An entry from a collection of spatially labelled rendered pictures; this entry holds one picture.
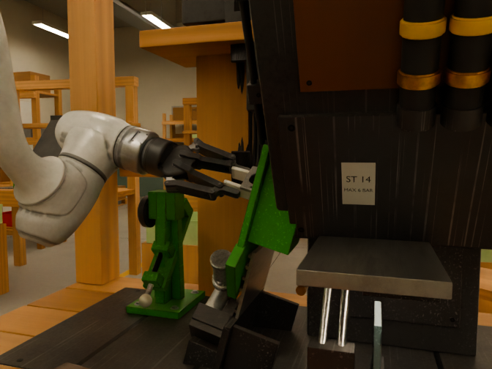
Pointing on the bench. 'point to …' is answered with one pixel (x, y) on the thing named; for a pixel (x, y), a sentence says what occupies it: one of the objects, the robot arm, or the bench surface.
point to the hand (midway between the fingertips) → (245, 184)
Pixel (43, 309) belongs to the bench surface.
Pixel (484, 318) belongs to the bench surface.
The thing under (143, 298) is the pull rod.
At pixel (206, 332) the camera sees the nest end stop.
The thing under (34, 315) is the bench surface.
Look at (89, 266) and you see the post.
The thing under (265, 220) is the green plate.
